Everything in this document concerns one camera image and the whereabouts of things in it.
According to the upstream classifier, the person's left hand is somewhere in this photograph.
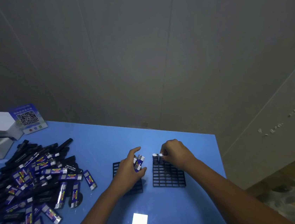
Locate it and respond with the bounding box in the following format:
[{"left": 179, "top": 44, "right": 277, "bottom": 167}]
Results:
[{"left": 106, "top": 146, "right": 150, "bottom": 198}]

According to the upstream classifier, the person's right hand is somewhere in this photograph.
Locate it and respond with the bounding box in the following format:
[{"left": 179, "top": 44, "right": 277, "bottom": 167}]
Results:
[{"left": 158, "top": 136, "right": 198, "bottom": 173}]

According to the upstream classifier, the black grid tray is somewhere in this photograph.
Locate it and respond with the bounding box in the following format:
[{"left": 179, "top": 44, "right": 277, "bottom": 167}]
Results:
[
  {"left": 111, "top": 159, "right": 144, "bottom": 198},
  {"left": 149, "top": 152, "right": 187, "bottom": 191}
]

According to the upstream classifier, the pile of mixed lighters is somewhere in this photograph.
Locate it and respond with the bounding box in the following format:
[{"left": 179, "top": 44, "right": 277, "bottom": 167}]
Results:
[{"left": 0, "top": 132, "right": 102, "bottom": 224}]

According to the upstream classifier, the person's right forearm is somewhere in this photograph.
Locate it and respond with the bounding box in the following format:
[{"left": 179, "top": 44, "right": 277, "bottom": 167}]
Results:
[{"left": 185, "top": 148, "right": 294, "bottom": 224}]

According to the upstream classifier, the person's left forearm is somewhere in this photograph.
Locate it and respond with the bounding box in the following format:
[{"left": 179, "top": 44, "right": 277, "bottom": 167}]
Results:
[{"left": 54, "top": 184, "right": 128, "bottom": 224}]

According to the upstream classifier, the blue code sign stand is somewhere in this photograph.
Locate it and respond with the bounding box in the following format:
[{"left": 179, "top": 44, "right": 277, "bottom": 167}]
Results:
[{"left": 7, "top": 102, "right": 49, "bottom": 137}]

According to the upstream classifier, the white cardboard box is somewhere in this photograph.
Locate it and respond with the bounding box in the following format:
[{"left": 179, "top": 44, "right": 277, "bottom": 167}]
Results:
[{"left": 0, "top": 108, "right": 25, "bottom": 143}]

